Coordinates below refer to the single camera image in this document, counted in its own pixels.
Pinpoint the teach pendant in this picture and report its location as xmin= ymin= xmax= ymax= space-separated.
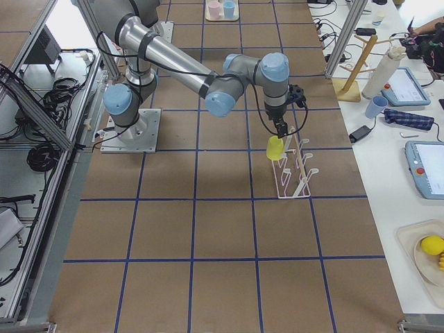
xmin=404 ymin=141 xmax=443 ymax=200
xmin=381 ymin=67 xmax=431 ymax=106

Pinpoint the beige tray on desk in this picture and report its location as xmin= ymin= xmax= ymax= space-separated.
xmin=397 ymin=219 xmax=443 ymax=309

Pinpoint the teach pendant far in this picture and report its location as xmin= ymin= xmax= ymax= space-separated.
xmin=381 ymin=67 xmax=431 ymax=106

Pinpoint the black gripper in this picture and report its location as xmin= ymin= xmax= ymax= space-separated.
xmin=265 ymin=105 xmax=288 ymax=137

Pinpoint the white wire cup rack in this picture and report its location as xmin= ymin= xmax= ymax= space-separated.
xmin=271 ymin=134 xmax=319 ymax=199

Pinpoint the wooden mug tree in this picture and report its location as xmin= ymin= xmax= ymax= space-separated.
xmin=332 ymin=34 xmax=393 ymax=103

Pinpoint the white bottle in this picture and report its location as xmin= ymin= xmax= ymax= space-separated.
xmin=361 ymin=46 xmax=407 ymax=99

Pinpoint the yellow lemon toy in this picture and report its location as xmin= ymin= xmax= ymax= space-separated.
xmin=420 ymin=235 xmax=444 ymax=255

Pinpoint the light blue cup on desk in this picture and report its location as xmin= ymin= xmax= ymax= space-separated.
xmin=365 ymin=96 xmax=389 ymax=119

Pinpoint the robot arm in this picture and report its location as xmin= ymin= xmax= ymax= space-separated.
xmin=90 ymin=1 xmax=290 ymax=138

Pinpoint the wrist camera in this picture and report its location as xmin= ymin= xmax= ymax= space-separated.
xmin=289 ymin=85 xmax=307 ymax=108

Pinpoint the teach pendant near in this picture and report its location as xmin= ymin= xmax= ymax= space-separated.
xmin=404 ymin=141 xmax=443 ymax=200

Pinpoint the yellow plastic cup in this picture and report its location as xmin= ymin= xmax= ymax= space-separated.
xmin=266 ymin=135 xmax=284 ymax=161

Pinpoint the pink plastic cup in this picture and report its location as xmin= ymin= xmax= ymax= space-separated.
xmin=207 ymin=1 xmax=221 ymax=20

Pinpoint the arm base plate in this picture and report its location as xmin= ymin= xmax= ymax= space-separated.
xmin=100 ymin=109 xmax=162 ymax=153
xmin=151 ymin=21 xmax=174 ymax=42

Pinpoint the black power adapter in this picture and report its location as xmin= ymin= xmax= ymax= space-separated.
xmin=348 ymin=126 xmax=373 ymax=144

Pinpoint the cream plastic tray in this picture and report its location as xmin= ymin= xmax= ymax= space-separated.
xmin=205 ymin=0 xmax=239 ymax=22

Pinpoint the blue plastic cup far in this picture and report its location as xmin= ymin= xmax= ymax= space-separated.
xmin=223 ymin=1 xmax=236 ymax=19

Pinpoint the blue plaid umbrella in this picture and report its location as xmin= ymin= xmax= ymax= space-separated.
xmin=384 ymin=109 xmax=434 ymax=131

